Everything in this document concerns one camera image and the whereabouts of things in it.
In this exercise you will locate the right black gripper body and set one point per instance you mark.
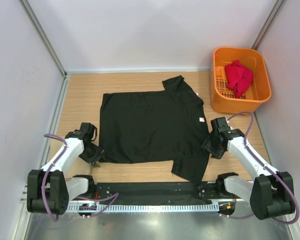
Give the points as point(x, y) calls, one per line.
point(211, 144)

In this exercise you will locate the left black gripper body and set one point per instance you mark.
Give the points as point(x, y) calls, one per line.
point(92, 154)

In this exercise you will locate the black t shirt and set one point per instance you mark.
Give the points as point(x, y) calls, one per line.
point(156, 126)

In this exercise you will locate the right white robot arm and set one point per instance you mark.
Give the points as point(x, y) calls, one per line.
point(271, 192)

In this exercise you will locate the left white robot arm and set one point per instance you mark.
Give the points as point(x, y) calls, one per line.
point(48, 191)

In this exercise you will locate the brown cardboard sheet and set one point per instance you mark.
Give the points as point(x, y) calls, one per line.
point(79, 166)

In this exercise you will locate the orange plastic basket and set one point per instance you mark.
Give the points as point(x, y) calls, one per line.
point(222, 98)

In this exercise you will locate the red t shirt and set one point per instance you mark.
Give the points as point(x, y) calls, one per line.
point(239, 78)

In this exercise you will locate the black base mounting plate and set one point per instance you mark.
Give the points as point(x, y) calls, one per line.
point(160, 193)

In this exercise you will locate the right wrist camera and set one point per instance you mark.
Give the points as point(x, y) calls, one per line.
point(219, 125)

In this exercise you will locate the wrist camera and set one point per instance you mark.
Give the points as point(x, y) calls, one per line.
point(90, 129)
point(219, 125)

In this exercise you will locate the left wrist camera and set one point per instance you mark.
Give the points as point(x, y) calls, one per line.
point(90, 129)

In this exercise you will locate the aluminium front frame rail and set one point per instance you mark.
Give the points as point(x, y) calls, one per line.
point(23, 198)

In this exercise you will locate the white slotted cable duct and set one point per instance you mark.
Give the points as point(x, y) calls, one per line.
point(80, 207)

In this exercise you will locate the left aluminium corner post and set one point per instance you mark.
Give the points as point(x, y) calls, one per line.
point(42, 35)

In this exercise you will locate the aluminium corner post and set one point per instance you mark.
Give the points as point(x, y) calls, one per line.
point(270, 19)
point(42, 35)

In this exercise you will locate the right aluminium corner post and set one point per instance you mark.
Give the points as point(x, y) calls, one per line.
point(270, 19)

